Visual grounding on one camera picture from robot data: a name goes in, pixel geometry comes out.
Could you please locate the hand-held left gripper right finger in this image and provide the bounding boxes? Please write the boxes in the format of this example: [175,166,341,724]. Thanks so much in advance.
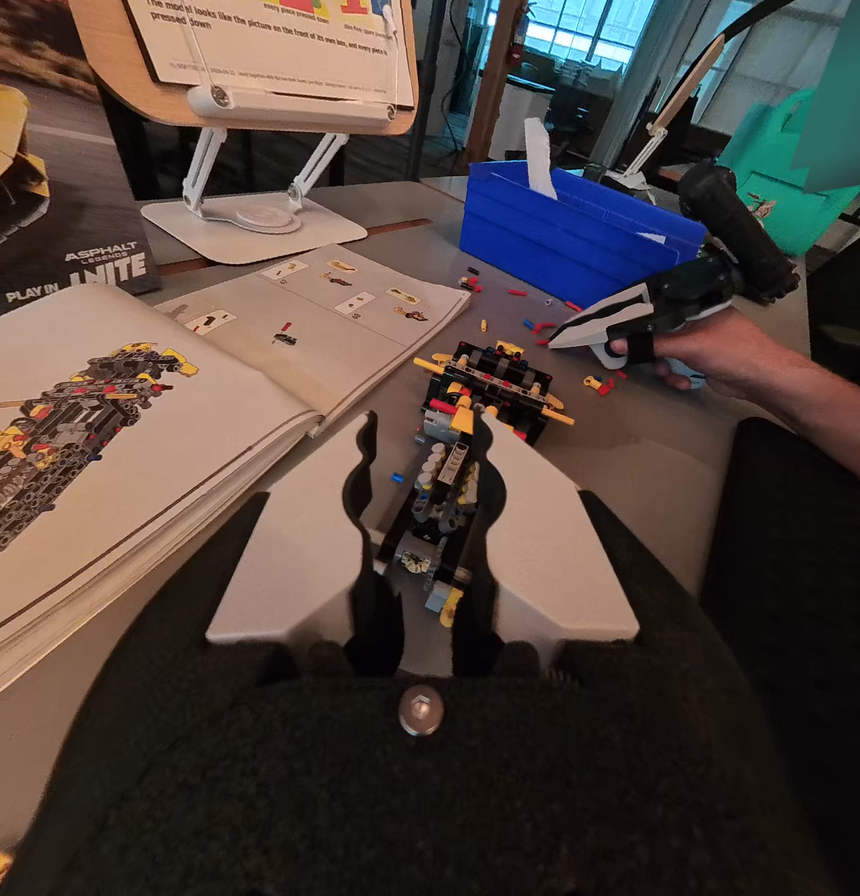
[451,407,642,677]

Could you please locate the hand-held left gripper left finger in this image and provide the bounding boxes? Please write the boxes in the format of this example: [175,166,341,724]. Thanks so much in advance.
[206,410,406,677]

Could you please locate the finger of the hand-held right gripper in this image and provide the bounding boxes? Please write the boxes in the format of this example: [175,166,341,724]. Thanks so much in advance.
[547,283,656,350]

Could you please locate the lego car chassis model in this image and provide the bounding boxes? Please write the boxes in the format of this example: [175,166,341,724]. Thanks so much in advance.
[375,339,576,629]

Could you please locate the lego instruction booklet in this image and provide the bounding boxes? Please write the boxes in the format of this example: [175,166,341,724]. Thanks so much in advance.
[0,244,473,708]

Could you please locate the person's right forearm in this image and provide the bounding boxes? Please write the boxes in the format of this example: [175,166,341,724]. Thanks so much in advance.
[748,346,860,505]

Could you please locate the scattered small lego pieces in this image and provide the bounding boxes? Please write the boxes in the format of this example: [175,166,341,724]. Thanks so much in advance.
[458,265,630,398]

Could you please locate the lego set box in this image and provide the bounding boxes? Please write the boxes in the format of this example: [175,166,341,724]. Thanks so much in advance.
[0,0,163,324]

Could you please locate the person's right hand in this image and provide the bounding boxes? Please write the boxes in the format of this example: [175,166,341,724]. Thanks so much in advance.
[608,308,809,401]

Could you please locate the teal tote bag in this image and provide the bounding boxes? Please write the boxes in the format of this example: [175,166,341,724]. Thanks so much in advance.
[715,87,860,258]

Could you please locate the blue plastic bin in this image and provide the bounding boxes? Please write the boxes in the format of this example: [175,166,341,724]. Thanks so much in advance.
[459,160,709,310]

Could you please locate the white paper slip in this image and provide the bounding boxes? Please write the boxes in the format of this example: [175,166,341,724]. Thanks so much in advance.
[523,118,559,202]

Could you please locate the white cabinet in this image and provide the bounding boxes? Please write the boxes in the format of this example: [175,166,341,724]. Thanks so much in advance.
[487,73,550,163]

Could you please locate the red fire extinguisher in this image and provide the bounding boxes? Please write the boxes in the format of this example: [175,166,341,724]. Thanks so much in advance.
[510,3,536,64]

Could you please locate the white board stand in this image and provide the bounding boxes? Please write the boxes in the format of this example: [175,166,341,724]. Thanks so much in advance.
[140,126,369,267]

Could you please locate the wooden post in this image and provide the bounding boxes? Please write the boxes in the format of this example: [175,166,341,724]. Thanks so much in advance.
[465,0,529,165]

